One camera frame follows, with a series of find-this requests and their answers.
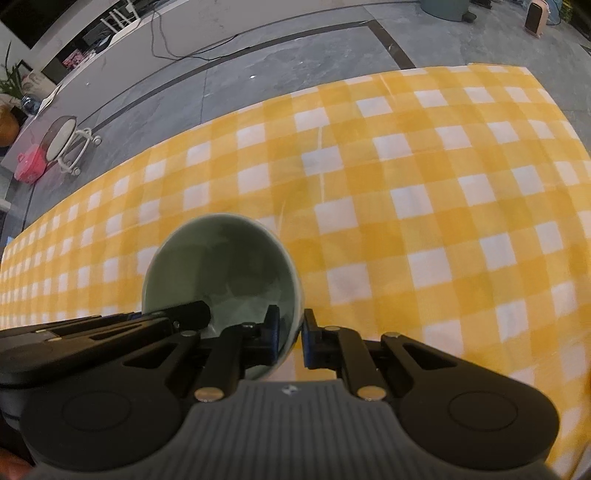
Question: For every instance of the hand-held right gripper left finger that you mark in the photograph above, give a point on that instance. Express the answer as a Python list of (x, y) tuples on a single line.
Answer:
[(273, 333)]

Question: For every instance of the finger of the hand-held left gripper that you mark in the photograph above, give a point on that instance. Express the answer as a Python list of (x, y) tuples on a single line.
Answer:
[(92, 333), (184, 314)]

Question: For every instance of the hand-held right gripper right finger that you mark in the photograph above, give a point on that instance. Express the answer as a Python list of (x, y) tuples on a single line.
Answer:
[(307, 338)]

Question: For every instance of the pale green ceramic bowl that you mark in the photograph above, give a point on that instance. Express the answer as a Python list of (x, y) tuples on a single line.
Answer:
[(231, 258)]

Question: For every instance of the yellow white checkered blanket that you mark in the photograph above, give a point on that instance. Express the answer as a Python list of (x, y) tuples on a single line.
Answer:
[(415, 207)]

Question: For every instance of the pink plastic storage box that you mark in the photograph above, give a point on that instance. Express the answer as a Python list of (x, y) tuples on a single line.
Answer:
[(30, 164)]

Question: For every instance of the round wheeled stool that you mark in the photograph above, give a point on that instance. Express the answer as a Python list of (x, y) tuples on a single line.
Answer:
[(60, 134)]

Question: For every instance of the orange round cushion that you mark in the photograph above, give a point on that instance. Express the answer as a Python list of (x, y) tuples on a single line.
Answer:
[(7, 125)]

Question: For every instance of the blue patterned bag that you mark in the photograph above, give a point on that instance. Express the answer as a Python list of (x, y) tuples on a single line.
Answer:
[(30, 104)]

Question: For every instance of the potted long-leaf plant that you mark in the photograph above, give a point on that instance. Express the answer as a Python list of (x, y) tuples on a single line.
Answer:
[(11, 81)]

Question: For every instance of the pink picture card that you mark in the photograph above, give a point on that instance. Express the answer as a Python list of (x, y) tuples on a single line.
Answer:
[(76, 59)]

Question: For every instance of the long grey television cabinet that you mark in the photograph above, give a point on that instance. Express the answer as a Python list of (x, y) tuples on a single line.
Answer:
[(115, 46)]

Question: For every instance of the white router with antennas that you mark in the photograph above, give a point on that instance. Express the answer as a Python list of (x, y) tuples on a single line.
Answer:
[(122, 32)]

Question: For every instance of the black television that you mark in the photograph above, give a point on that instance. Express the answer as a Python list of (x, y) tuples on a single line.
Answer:
[(41, 18)]

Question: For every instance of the small white heater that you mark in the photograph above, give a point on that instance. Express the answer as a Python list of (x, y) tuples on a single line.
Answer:
[(538, 18)]

